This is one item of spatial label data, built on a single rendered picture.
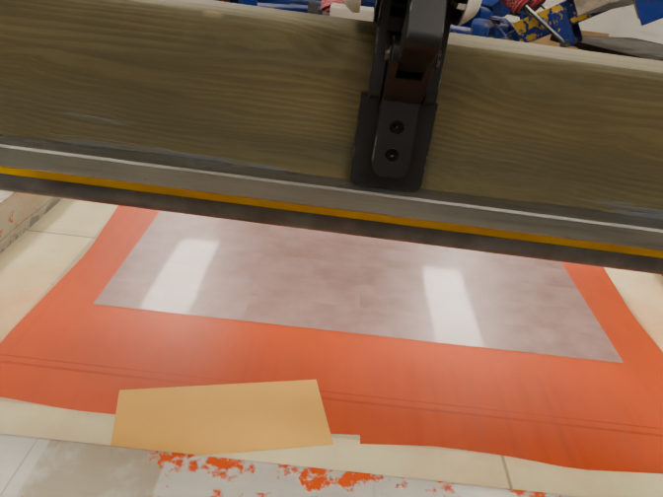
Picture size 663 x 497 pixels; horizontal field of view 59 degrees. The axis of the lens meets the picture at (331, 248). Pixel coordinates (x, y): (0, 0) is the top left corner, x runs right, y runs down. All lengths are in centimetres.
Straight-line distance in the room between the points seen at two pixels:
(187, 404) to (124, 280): 13
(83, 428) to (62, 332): 8
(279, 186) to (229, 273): 18
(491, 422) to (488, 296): 13
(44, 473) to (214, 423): 9
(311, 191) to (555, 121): 11
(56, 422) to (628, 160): 29
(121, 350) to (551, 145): 25
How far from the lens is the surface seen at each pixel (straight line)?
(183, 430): 31
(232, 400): 32
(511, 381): 37
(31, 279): 44
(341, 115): 26
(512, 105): 27
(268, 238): 48
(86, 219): 51
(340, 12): 101
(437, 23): 21
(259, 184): 26
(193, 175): 27
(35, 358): 37
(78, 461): 26
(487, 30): 137
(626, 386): 41
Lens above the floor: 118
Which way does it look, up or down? 28 degrees down
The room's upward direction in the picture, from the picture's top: 7 degrees clockwise
